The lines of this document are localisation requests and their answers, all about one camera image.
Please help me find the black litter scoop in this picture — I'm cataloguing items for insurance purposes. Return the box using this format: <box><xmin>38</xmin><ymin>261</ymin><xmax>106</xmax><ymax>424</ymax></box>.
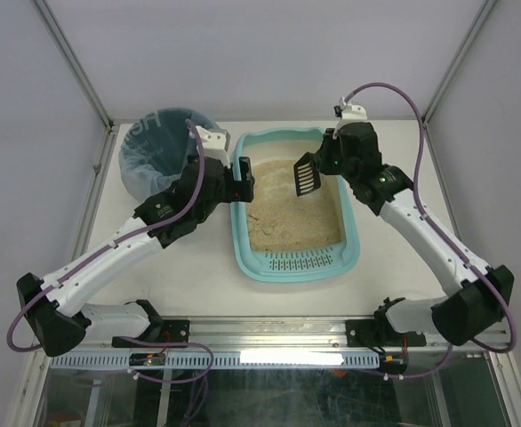
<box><xmin>293</xmin><ymin>152</ymin><xmax>321</xmax><ymax>197</ymax></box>

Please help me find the teal litter box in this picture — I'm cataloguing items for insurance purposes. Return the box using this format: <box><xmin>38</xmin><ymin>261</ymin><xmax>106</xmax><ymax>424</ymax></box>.
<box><xmin>229</xmin><ymin>127</ymin><xmax>360</xmax><ymax>283</ymax></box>

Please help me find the black trash bin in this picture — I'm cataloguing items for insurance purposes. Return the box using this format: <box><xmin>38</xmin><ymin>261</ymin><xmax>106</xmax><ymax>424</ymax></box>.
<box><xmin>120</xmin><ymin>106</ymin><xmax>220</xmax><ymax>179</ymax></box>

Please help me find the translucent blue bin liner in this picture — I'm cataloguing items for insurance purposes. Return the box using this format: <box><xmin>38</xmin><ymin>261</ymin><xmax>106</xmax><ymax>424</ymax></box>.
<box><xmin>118</xmin><ymin>108</ymin><xmax>221</xmax><ymax>204</ymax></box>

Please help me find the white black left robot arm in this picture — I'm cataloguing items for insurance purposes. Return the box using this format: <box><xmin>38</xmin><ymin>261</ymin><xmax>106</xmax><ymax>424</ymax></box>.
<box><xmin>16</xmin><ymin>157</ymin><xmax>254</xmax><ymax>357</ymax></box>

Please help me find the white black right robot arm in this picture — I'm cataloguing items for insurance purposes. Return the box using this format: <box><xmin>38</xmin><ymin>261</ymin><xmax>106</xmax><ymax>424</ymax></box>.
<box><xmin>294</xmin><ymin>122</ymin><xmax>514</xmax><ymax>346</ymax></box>

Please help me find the beige cat litter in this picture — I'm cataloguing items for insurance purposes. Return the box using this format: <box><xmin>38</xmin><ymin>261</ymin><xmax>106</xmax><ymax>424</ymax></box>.
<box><xmin>245</xmin><ymin>159</ymin><xmax>342</xmax><ymax>252</ymax></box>

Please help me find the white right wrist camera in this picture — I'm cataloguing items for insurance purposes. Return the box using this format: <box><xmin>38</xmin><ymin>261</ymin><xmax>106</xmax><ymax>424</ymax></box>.
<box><xmin>333</xmin><ymin>98</ymin><xmax>368</xmax><ymax>131</ymax></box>

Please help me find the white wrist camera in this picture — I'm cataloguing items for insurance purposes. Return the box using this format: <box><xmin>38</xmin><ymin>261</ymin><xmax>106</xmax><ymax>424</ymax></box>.
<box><xmin>333</xmin><ymin>98</ymin><xmax>368</xmax><ymax>131</ymax></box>
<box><xmin>189</xmin><ymin>125</ymin><xmax>231</xmax><ymax>168</ymax></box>

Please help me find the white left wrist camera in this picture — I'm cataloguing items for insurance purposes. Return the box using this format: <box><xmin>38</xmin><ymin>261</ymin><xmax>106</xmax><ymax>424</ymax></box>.
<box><xmin>189</xmin><ymin>125</ymin><xmax>231</xmax><ymax>168</ymax></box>

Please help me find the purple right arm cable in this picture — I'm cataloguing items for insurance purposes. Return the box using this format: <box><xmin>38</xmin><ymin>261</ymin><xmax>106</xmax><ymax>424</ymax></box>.
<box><xmin>344</xmin><ymin>82</ymin><xmax>520</xmax><ymax>380</ymax></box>

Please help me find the white slotted cable duct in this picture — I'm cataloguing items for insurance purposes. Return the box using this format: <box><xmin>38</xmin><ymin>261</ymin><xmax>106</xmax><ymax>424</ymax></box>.
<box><xmin>51</xmin><ymin>349</ymin><xmax>380</xmax><ymax>371</ymax></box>

